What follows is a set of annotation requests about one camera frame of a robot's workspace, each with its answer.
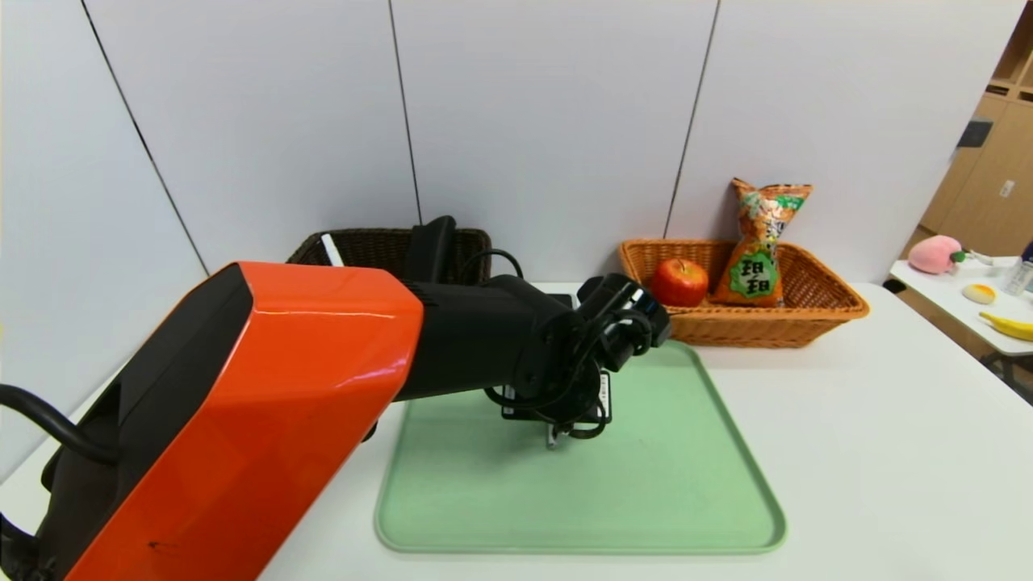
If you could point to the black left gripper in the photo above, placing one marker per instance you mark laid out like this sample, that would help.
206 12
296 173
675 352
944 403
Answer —
555 412

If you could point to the thin grey white pen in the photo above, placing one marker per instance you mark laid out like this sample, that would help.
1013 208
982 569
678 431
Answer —
552 437

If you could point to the red apple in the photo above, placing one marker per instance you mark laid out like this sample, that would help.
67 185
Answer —
679 284

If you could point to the black glasses case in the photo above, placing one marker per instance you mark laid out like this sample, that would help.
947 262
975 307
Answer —
429 250

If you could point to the orange snack bag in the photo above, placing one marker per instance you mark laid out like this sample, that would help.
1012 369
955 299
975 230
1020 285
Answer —
759 242

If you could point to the thick white marker pen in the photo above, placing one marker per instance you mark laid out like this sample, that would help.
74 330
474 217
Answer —
332 248

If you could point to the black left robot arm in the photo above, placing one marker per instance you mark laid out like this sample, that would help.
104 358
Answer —
282 387

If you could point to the dark brown wicker basket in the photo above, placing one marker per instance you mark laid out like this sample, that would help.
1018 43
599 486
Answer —
371 246

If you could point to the orange wicker basket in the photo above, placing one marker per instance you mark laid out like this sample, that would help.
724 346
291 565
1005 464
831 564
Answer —
807 315

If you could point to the light green plastic tray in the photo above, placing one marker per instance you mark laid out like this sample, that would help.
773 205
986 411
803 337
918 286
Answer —
686 484

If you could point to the white side table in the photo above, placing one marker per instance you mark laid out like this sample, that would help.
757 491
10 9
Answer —
940 305

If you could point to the pink peach toy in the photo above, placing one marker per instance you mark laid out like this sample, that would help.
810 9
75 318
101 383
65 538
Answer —
932 254

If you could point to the yellow white round toy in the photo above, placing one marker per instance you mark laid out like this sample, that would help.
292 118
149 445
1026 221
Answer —
979 293

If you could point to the yellow banana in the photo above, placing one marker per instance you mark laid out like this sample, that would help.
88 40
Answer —
1009 327

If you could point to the clear bottle blue cap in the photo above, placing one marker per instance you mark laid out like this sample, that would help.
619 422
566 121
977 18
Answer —
1018 278

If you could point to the black panel on cabinet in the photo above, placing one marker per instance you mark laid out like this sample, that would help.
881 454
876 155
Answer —
976 133

